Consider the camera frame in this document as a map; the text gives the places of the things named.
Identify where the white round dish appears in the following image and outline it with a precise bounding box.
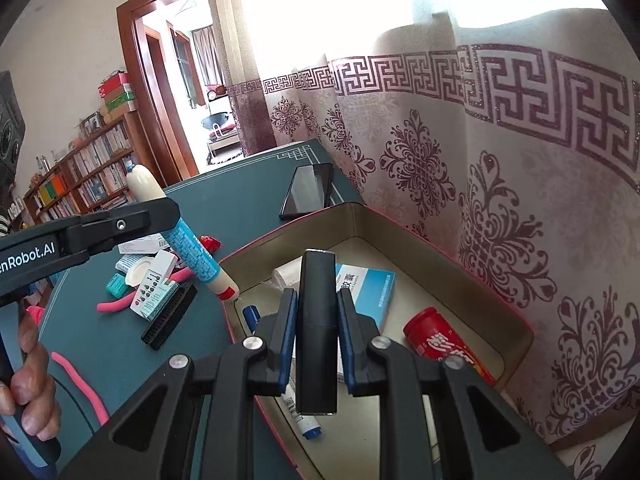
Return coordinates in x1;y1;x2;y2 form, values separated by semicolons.
125;258;153;286

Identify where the black comb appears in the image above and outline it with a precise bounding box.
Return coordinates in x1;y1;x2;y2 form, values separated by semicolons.
141;280;198;351

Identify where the sausage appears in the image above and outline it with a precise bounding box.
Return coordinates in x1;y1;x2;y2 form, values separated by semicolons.
125;164;240;302

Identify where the white remote control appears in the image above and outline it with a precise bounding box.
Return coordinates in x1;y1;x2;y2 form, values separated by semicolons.
131;250;178;311

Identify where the patterned curtain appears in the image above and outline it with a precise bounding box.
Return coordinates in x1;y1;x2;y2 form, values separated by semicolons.
202;0;640;480

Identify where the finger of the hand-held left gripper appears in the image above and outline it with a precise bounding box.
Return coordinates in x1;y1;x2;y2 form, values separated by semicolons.
62;197;182;262

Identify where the pink foam rod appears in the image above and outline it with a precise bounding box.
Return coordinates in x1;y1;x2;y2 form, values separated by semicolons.
96;267;193;313
51;351;110;423

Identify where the small teal packet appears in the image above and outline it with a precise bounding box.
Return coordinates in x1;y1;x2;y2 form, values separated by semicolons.
106;272;132;298

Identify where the long white box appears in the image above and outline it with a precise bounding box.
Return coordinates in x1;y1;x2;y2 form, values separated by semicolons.
118;232;173;256

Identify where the white chair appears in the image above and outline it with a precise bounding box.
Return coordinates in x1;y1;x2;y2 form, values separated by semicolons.
200;110;241;163

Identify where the black cable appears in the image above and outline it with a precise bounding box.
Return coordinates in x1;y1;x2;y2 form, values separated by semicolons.
50;379;97;437

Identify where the white and green carton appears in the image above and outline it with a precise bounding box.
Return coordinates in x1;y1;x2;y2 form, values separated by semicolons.
137;280;181;322

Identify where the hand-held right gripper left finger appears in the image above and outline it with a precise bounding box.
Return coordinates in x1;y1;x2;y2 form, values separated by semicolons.
57;287;301;480

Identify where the red cylindrical bottle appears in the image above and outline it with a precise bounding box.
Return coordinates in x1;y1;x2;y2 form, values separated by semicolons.
403;307;497;387

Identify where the wooden bookshelf with books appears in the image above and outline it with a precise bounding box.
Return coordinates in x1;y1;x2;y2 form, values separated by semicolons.
22;110;146;226

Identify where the black smartphone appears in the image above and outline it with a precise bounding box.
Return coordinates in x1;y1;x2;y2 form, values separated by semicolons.
278;162;335;221

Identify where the blue and white marker pen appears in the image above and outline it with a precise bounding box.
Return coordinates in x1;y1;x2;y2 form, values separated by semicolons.
242;305;323;441

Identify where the framed photo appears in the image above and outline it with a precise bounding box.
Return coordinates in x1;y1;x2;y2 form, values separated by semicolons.
75;112;103;136

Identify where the black loudspeaker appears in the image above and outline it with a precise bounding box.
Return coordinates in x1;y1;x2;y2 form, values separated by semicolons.
0;71;26;188

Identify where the blue and white medicine box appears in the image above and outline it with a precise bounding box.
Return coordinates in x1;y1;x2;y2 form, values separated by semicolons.
334;263;397;383

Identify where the white tissue packet red print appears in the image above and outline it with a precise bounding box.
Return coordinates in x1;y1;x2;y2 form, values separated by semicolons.
271;256;306;293

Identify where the green gift box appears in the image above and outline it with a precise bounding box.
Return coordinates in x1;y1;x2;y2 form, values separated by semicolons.
104;89;137;113

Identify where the person's left hand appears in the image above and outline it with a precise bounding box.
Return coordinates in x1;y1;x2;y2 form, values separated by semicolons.
0;300;63;437

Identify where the wooden door frame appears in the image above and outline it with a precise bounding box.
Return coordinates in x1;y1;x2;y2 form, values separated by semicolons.
116;0;211;186

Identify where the red tin box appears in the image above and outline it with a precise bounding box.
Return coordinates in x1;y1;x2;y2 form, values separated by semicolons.
218;202;535;480

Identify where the red gift box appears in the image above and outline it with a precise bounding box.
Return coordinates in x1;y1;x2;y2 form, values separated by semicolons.
97;71;131;97

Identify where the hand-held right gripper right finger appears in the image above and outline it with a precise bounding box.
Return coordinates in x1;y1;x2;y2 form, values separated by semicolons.
336;287;576;480

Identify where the black rectangular case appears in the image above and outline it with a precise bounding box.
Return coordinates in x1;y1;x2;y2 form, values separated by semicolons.
295;248;338;416

